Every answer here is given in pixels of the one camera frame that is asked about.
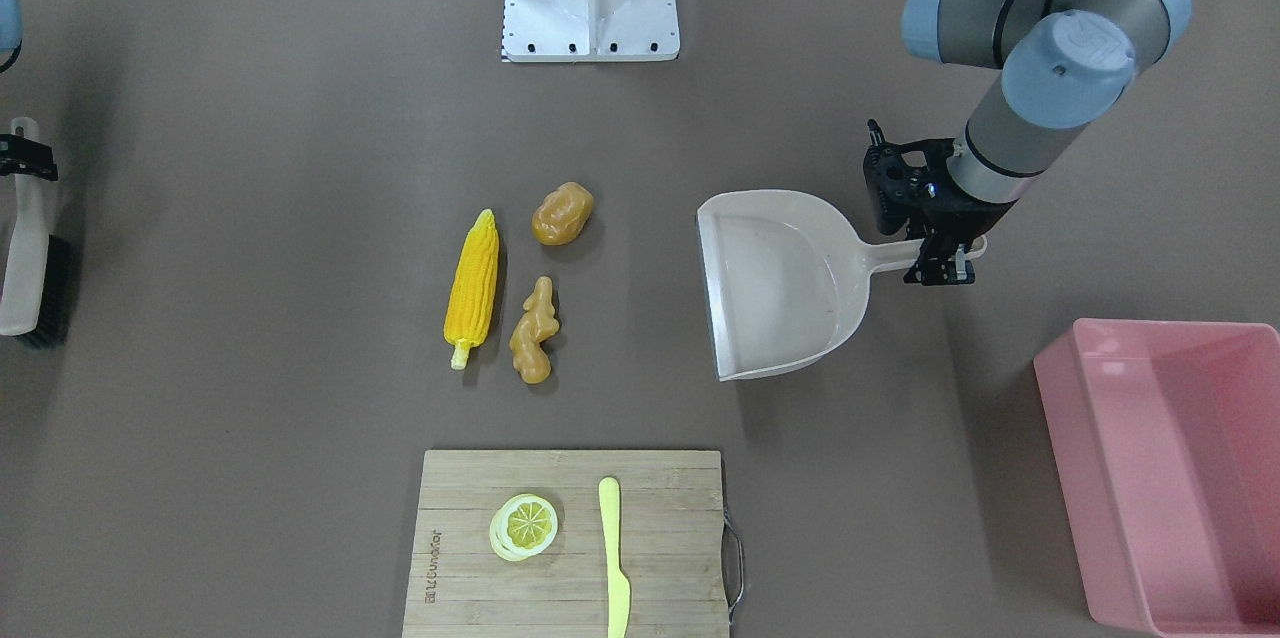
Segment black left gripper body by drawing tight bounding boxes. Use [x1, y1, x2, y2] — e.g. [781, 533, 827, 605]
[920, 168, 1015, 243]

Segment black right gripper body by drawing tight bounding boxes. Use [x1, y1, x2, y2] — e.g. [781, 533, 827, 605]
[0, 135, 59, 182]

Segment beige hand brush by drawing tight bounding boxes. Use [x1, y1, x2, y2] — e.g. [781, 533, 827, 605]
[1, 117, 73, 350]

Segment beige plastic dustpan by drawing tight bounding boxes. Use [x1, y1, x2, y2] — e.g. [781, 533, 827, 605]
[696, 190, 923, 382]

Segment brown potato toy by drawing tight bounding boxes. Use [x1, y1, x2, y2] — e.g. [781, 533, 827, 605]
[531, 181, 595, 246]

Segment brown ginger root toy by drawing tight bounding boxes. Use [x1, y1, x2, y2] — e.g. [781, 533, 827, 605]
[508, 275, 561, 386]

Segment yellow corn cob toy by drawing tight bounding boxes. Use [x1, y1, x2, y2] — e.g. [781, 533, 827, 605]
[442, 208, 500, 372]

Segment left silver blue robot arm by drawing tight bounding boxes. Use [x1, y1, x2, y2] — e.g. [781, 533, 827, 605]
[864, 0, 1193, 286]

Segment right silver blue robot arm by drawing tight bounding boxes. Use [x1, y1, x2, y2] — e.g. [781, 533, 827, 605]
[1, 0, 59, 182]

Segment pink plastic bin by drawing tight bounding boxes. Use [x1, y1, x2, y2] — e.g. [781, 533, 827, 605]
[1033, 318, 1279, 637]

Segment wooden cutting board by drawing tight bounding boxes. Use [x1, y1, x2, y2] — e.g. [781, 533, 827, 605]
[401, 448, 737, 637]

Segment yellow plastic knife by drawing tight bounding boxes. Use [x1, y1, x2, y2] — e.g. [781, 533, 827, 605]
[598, 477, 632, 637]

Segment yellow lemon slice toy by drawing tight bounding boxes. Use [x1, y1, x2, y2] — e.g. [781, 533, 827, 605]
[489, 493, 559, 562]

